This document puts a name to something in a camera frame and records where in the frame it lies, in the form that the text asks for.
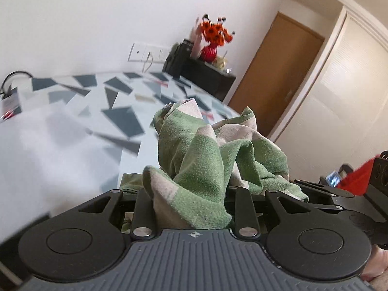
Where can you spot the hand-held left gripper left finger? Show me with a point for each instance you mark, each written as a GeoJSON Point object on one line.
{"type": "Point", "coordinates": [145, 209]}

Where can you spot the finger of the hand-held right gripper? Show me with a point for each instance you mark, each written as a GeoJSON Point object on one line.
{"type": "Point", "coordinates": [318, 189]}

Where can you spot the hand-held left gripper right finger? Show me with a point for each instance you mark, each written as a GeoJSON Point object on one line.
{"type": "Point", "coordinates": [244, 209]}

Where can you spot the green beige patterned garment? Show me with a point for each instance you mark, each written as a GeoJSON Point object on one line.
{"type": "Point", "coordinates": [200, 163]}

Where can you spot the red cloth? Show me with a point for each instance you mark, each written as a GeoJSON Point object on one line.
{"type": "Point", "coordinates": [357, 178]}

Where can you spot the white wardrobe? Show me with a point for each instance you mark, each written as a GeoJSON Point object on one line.
{"type": "Point", "coordinates": [342, 97]}

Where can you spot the geometric patterned bed sheet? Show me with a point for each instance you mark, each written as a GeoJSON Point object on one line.
{"type": "Point", "coordinates": [91, 103]}

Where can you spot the wooden door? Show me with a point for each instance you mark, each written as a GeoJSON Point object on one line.
{"type": "Point", "coordinates": [272, 75]}

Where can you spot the black bedside cabinet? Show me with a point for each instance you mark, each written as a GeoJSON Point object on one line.
{"type": "Point", "coordinates": [209, 78]}

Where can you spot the gold ornament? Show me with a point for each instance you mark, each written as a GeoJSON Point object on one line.
{"type": "Point", "coordinates": [219, 63]}

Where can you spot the red vase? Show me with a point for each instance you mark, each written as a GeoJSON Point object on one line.
{"type": "Point", "coordinates": [209, 53]}

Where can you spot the white wall socket panel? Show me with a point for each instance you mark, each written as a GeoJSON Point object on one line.
{"type": "Point", "coordinates": [136, 51]}

